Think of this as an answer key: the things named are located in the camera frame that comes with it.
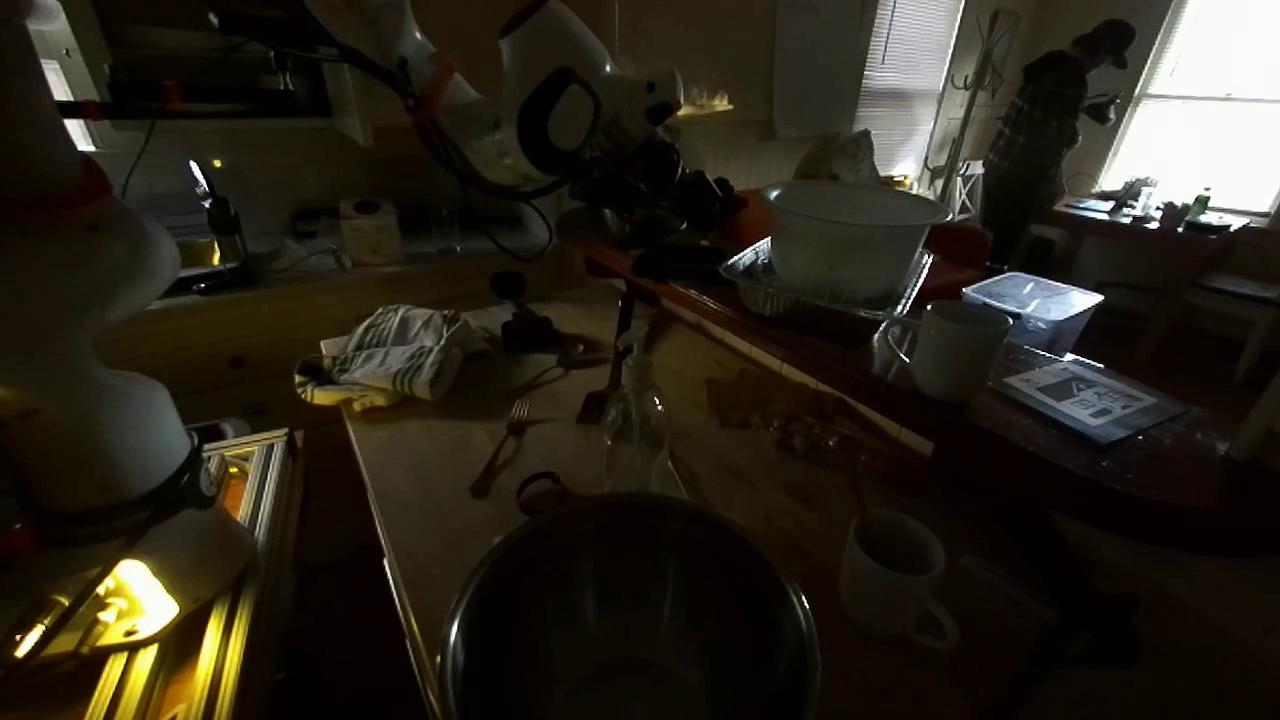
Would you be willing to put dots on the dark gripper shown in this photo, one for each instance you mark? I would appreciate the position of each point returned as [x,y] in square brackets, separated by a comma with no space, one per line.
[645,169]

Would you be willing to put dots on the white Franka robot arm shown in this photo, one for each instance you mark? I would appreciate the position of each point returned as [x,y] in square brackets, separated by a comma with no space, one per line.
[80,385]

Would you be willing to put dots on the big white bowl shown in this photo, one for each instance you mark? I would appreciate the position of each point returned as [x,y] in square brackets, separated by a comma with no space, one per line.
[845,242]

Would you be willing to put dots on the long wooden stick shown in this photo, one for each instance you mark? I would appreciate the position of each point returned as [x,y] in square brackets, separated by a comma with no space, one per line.
[786,368]

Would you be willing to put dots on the clear glass bottle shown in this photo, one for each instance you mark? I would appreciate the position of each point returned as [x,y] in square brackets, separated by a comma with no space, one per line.
[639,423]

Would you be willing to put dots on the small black stand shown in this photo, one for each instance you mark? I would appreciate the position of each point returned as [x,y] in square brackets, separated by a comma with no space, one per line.
[521,327]

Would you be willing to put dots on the red bowl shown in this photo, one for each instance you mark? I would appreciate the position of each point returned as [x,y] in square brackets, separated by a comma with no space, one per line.
[960,255]

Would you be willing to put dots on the large white mug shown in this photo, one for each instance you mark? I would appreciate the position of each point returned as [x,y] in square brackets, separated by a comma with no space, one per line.
[952,350]

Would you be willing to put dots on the metal spoon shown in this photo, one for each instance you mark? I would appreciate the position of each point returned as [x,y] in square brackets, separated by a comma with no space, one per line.
[502,455]

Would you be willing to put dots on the clear plastic container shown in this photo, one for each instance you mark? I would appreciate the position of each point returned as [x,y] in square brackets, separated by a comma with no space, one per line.
[1033,305]

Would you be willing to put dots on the person in dark clothes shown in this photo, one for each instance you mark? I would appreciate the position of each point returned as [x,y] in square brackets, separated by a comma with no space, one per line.
[1044,135]

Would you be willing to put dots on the crumpled white cloth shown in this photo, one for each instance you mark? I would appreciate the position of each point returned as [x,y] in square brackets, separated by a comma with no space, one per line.
[393,355]

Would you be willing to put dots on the small white mug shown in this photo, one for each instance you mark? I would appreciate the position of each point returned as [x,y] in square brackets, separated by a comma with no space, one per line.
[890,569]

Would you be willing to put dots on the large steel pot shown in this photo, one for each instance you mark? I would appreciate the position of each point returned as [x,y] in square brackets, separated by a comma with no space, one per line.
[624,615]

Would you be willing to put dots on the wooden desk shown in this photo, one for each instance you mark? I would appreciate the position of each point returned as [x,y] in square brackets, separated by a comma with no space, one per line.
[1163,245]

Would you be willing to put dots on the dark bottle with light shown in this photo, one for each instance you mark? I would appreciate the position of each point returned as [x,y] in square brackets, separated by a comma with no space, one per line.
[216,213]

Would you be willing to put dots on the wooden chair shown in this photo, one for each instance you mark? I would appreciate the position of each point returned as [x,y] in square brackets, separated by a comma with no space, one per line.
[1233,300]

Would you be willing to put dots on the aluminium rail frame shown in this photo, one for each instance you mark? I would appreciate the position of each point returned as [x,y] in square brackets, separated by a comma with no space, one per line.
[244,492]

